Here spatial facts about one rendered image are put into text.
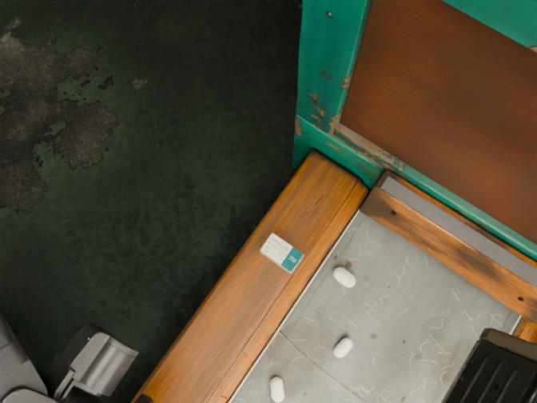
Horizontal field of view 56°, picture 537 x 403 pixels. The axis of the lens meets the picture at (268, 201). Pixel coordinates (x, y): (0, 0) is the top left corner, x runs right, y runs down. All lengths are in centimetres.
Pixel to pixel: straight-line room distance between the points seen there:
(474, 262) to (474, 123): 26
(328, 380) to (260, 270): 20
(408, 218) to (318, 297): 19
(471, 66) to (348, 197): 38
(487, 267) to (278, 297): 31
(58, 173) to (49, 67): 39
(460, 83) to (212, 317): 49
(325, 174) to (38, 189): 117
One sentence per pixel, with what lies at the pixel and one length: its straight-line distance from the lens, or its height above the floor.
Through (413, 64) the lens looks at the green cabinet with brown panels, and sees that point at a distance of 56.
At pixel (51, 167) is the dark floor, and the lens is 182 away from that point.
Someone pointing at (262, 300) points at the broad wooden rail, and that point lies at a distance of 80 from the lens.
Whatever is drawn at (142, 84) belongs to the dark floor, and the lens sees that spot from 183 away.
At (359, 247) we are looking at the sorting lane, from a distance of 85.
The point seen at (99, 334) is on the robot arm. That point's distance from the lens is 63.
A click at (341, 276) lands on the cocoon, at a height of 76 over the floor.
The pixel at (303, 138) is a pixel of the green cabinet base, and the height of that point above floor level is 76.
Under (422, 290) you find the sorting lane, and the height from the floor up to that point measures 74.
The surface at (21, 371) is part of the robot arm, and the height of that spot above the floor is 103.
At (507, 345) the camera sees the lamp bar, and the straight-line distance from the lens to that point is 53.
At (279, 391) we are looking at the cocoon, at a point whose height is 76.
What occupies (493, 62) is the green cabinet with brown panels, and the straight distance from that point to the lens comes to 50.
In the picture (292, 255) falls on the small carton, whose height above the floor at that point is 78.
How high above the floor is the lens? 156
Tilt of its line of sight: 75 degrees down
